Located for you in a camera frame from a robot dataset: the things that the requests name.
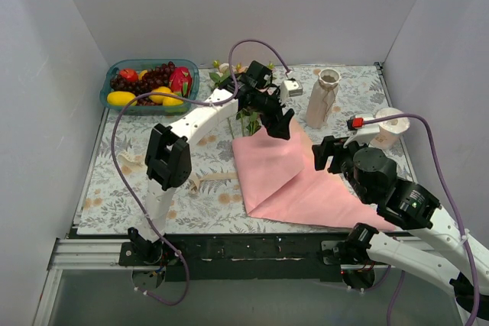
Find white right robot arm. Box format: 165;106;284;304
310;114;488;325

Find dark purple grapes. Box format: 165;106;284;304
109;62;175;97

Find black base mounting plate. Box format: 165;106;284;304
118;232;347;282

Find white ribbed ceramic vase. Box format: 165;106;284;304
306;68;342;129

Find pink rose flower stem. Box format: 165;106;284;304
235;108;261;137

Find aluminium frame rail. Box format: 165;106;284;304
48;239;125;270

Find white rose flower stem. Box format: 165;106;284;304
209;60;248;88

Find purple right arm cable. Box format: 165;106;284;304
362;112;483;326

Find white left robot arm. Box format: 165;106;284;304
128;62;302;265

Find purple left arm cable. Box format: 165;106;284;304
110;38;293;307

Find yellow lemon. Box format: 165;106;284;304
149;86;183;107

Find red apple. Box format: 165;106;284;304
118;68;139;82

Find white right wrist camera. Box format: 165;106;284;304
343;114;380;148

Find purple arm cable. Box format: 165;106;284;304
110;38;293;307
362;112;483;326

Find beige printed ribbon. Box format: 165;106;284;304
117;150;238;195

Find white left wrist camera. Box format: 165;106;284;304
280;79;303;99

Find pink wrapping paper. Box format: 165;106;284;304
232;121;395;231

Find red dragon fruit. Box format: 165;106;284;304
169;66;193;98

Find yellow mango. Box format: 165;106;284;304
106;91;138;107

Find teal plastic fruit basket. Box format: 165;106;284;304
99;59;199;111

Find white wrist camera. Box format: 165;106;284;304
343;114;380;148
280;79;303;99

